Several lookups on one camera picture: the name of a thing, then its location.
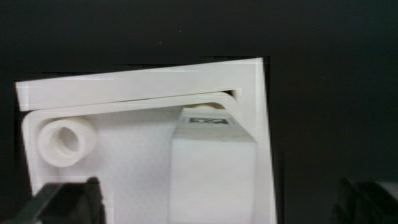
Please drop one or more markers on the white leg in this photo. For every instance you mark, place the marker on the white leg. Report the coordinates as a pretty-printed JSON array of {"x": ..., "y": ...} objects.
[{"x": 212, "y": 169}]

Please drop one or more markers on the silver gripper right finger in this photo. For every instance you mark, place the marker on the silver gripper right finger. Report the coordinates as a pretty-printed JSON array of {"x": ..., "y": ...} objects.
[{"x": 367, "y": 204}]

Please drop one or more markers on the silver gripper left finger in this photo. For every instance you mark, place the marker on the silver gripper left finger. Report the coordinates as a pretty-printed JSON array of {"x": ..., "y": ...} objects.
[{"x": 67, "y": 204}]

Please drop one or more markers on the white desk top tray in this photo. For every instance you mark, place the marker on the white desk top tray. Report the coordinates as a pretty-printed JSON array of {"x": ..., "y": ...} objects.
[{"x": 99, "y": 128}]

